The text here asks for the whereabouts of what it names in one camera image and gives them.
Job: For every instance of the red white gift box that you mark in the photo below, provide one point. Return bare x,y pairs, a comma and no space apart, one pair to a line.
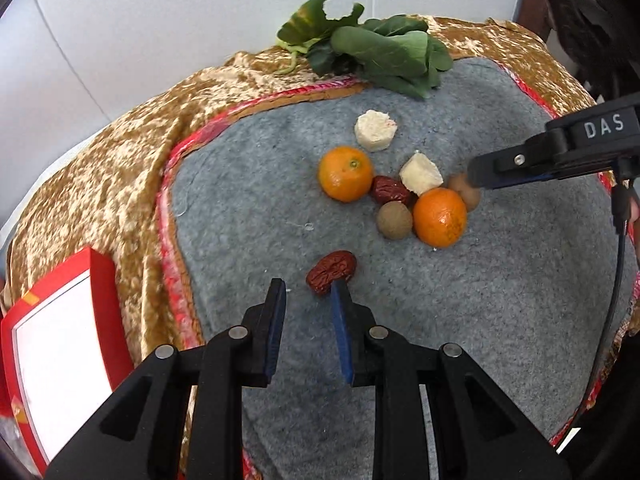
63,352

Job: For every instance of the grey felt mat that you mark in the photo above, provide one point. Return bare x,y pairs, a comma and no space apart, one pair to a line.
400,259

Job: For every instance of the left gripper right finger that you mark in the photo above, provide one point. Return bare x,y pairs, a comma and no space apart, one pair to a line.
438,415

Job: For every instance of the person's right hand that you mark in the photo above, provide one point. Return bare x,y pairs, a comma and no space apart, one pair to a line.
634,223

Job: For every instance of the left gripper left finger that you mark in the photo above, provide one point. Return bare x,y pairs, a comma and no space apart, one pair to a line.
174,397

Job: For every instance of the small orange mandarin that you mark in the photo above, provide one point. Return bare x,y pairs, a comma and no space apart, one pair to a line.
345,174

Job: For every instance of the golden velvet tablecloth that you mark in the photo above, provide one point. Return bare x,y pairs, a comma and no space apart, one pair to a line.
205,192

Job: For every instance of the dark wooden chair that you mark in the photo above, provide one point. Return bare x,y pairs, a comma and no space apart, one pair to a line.
601,37

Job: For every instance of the wrinkled red jujube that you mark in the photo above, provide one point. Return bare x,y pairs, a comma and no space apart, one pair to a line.
339,265

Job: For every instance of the green bok choy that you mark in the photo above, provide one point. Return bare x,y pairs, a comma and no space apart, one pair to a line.
396,53

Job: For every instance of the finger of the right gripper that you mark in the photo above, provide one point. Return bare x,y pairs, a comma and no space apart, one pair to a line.
533,161

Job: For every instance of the brown longan fruit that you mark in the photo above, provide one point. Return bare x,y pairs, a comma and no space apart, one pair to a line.
394,221
460,184

